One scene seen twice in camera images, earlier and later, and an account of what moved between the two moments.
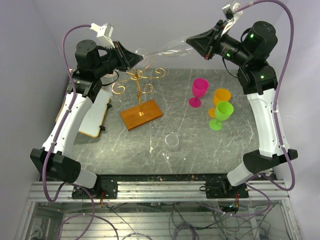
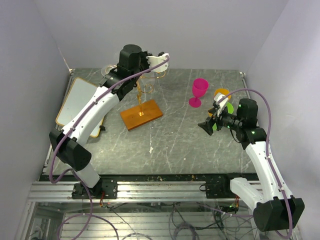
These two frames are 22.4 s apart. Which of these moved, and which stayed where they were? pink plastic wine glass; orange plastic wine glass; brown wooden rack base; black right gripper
Moved: black right gripper
Stayed: brown wooden rack base; pink plastic wine glass; orange plastic wine glass
